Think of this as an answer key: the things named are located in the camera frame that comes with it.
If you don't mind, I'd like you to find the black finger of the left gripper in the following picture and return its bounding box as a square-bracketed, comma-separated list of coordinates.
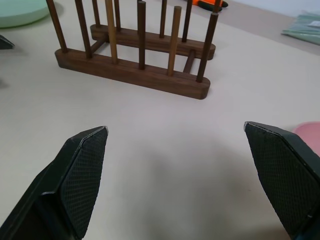
[0, 34, 16, 51]

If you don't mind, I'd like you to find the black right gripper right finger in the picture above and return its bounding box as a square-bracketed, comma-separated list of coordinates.
[243, 121, 320, 240]

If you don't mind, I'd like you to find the green plate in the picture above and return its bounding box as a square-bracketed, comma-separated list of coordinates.
[0, 0, 50, 29]

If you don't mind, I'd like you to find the red plate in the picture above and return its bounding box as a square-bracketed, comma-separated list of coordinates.
[291, 120, 320, 138]

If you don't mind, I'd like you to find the wooden dish rack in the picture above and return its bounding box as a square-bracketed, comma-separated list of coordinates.
[46, 0, 221, 100]

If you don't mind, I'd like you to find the orange and black tool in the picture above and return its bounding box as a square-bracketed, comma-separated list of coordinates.
[185, 0, 229, 13]

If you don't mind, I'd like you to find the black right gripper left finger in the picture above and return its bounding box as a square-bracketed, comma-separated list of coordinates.
[0, 125, 109, 240]

